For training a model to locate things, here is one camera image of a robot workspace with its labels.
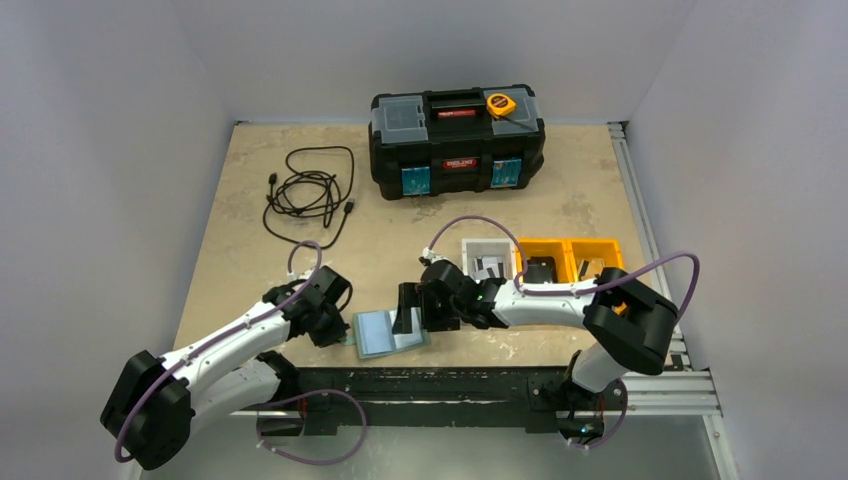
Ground teal card holder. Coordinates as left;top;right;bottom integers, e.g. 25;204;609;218
342;307;430;359

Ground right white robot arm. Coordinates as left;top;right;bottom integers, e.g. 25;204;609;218
392;260;680;407

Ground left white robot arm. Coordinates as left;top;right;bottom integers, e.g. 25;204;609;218
100;266;352;471

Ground cards in white bin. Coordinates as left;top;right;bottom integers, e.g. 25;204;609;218
471;255;509;280

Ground card in orange bin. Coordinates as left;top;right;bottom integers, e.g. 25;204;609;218
577;258;606;281

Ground white plastic bin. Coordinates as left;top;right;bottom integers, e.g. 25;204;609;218
462;238;517;281

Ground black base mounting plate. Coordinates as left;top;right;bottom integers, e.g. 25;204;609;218
253;366;627;438

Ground black item in orange bin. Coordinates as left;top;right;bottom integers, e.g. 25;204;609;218
525;256;558;284

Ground orange plastic bin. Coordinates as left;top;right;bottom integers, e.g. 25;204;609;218
516;237;625;283

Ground black plastic toolbox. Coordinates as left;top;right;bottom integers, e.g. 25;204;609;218
368;84;546;200

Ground yellow tape measure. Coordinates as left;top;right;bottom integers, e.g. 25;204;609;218
486;92;517;120

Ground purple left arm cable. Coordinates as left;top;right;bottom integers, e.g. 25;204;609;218
113;239;368;465

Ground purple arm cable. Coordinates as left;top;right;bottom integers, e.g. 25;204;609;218
423;215;702;452
113;239;368;465

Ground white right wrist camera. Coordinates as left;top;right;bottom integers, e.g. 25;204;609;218
419;247;446;267

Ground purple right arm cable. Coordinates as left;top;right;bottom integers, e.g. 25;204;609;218
423;215;702;452

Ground black coiled USB cable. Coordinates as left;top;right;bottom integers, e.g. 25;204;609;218
262;146;357;252

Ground aluminium frame rail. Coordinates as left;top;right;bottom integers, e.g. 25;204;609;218
608;123;721;416

